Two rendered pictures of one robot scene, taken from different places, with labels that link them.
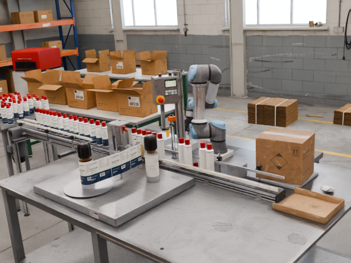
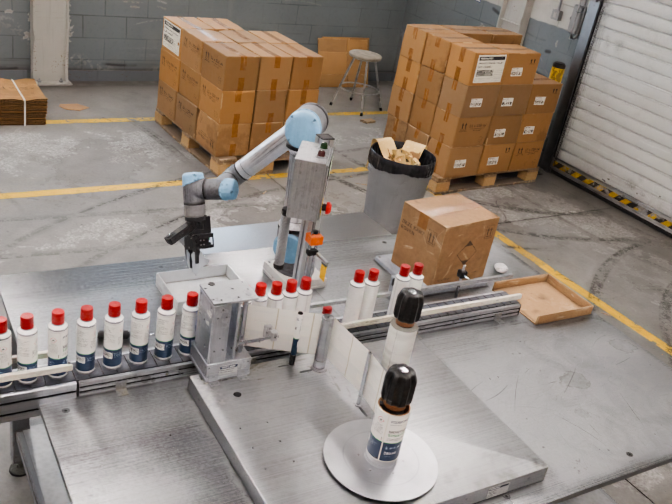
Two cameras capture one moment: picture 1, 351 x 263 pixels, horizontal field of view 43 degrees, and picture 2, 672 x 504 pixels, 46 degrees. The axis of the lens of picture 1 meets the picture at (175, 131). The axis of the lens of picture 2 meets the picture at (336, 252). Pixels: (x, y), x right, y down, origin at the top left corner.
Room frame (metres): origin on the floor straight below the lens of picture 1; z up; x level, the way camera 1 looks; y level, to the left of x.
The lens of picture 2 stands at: (2.44, 2.18, 2.28)
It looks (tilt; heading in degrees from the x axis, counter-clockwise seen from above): 27 degrees down; 283
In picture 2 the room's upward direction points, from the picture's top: 11 degrees clockwise
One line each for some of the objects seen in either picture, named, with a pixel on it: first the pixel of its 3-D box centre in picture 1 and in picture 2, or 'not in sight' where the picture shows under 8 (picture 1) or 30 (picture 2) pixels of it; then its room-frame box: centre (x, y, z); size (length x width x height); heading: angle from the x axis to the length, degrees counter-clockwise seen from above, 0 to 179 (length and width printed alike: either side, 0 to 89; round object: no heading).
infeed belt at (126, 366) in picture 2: (173, 166); (326, 333); (2.92, 0.03, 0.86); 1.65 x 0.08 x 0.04; 48
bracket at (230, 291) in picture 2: (118, 122); (229, 291); (3.13, 0.41, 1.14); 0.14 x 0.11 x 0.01; 48
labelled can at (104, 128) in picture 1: (104, 134); (113, 334); (3.40, 0.56, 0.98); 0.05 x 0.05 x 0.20
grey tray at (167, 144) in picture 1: (177, 145); (203, 288); (3.39, -0.01, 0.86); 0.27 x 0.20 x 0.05; 49
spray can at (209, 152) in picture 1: (210, 158); (412, 290); (2.70, -0.21, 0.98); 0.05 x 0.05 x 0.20
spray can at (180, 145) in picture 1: (182, 152); (354, 298); (2.86, -0.04, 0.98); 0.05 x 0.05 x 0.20
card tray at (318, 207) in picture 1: (308, 204); (542, 297); (2.25, -0.71, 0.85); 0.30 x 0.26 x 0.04; 48
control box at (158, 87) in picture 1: (165, 89); (310, 181); (3.06, 0.05, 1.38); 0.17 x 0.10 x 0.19; 103
